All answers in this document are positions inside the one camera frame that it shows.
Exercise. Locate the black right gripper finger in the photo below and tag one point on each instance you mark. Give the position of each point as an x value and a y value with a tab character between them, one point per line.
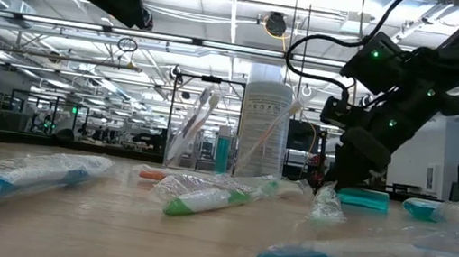
348	173

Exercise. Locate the teal mouthwash bottle white cap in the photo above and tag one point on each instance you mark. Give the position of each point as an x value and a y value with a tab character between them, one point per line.
365	199
420	210

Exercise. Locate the bagged green white toothbrush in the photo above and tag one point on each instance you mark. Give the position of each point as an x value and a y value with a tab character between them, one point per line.
200	199
289	187

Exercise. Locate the black machine with red parts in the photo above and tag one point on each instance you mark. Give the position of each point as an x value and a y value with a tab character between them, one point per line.
301	137

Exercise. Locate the white wipes canister yellow label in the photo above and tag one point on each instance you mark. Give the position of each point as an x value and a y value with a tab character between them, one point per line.
265	120

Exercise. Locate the clear plastic toothbrush cup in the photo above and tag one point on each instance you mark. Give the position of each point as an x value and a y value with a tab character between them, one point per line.
171	106

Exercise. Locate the small white bottle caps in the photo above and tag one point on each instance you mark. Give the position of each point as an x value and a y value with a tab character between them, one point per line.
222	155

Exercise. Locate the clear plastic organizer holder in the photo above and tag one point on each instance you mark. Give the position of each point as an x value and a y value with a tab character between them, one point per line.
202	156

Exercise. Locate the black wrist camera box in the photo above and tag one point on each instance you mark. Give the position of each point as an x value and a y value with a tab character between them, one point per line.
341	113

